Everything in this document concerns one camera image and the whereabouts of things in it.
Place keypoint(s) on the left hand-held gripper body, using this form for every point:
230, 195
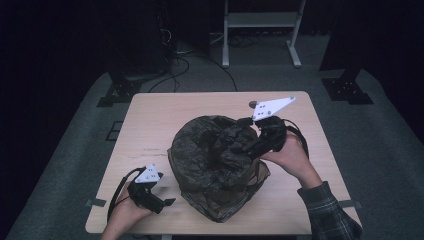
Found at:
143, 196

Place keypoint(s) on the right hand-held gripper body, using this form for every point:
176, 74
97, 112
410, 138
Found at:
273, 133

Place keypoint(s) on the black plastic garbage bag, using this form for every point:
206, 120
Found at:
200, 160

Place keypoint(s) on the person's right hand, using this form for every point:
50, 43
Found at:
293, 160

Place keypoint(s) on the small dark round object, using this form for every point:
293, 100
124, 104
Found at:
252, 104

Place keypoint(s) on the grey tape strip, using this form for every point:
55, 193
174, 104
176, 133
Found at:
96, 202
352, 203

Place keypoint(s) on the black tape floor outline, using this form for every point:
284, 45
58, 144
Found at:
107, 138

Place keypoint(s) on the black stand base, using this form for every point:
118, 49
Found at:
346, 90
121, 90

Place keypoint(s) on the white metal stand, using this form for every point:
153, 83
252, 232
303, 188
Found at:
260, 19

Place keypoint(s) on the dark cabinet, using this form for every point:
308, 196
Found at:
143, 40

